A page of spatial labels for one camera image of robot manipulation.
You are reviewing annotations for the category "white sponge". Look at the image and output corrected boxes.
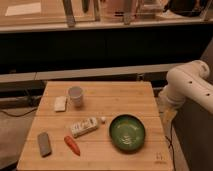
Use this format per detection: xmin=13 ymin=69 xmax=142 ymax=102
xmin=54 ymin=96 xmax=67 ymax=112

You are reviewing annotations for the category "white paper cup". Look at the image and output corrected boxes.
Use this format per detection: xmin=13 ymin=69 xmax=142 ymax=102
xmin=68 ymin=86 xmax=83 ymax=107

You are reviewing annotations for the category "green bowl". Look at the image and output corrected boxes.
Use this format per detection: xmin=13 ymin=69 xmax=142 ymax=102
xmin=109 ymin=114 xmax=146 ymax=153

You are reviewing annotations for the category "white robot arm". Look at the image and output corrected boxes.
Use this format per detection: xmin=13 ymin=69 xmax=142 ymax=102
xmin=159 ymin=60 xmax=213 ymax=114

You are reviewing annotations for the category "grey rectangular block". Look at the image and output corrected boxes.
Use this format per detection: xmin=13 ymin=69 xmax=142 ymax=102
xmin=37 ymin=132 xmax=52 ymax=157

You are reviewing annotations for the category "black cable right side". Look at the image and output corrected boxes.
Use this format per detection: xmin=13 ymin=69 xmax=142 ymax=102
xmin=164 ymin=119 xmax=178 ymax=171

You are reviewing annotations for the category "white lying bottle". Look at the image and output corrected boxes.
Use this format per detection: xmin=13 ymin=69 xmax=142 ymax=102
xmin=70 ymin=117 xmax=101 ymax=138

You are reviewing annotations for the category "black cable on floor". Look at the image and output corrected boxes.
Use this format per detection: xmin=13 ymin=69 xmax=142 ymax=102
xmin=0 ymin=106 xmax=38 ymax=118

